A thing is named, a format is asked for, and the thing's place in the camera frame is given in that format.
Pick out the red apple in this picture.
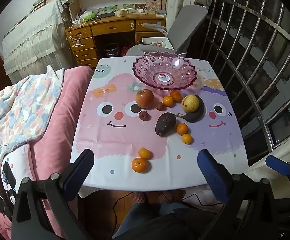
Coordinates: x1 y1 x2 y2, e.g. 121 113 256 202
135 89 154 109

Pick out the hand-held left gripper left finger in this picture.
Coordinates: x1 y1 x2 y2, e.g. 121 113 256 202
11 149 95 240

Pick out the black waste bin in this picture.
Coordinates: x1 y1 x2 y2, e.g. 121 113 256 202
104 43 120 58

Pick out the blackened banana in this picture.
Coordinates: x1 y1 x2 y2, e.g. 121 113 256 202
175 96 205 123

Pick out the person's leg in jeans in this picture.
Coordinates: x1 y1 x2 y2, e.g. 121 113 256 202
112 202 218 240

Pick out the cartoon printed tablecloth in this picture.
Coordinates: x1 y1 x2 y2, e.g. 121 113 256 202
70 56 249 190

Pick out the black phone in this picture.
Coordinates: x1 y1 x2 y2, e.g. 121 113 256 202
1 161 17 188

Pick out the green packet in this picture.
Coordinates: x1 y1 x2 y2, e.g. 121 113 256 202
82 11 97 22

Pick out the wooden desk with drawers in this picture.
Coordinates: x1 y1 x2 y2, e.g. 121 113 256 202
65 12 167 68

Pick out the pink plastic bowl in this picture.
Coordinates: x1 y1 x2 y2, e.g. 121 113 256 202
132 51 198 90

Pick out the stack of books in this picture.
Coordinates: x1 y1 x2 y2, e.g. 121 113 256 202
30 0 61 12

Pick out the pink blanket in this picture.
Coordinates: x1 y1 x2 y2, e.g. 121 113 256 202
0 66 94 240

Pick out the dark avocado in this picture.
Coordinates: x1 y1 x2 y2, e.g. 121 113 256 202
155 112 177 136

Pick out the floral pastel blanket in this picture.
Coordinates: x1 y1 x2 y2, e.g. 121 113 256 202
0 65 65 153

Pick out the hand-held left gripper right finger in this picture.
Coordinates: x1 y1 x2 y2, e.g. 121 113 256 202
197 149 277 240

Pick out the yellow pear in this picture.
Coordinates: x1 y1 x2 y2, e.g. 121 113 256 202
181 94 200 113

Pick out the metal window railing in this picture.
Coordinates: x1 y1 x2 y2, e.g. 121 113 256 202
205 0 290 165

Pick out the white storage box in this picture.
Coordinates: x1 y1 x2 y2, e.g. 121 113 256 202
142 37 173 49

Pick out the drawn paper box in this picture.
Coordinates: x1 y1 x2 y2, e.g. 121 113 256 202
146 0 162 12

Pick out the grey office chair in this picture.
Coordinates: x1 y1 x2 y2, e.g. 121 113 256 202
125 0 213 57

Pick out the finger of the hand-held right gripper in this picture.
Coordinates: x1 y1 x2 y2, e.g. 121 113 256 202
265 155 290 180

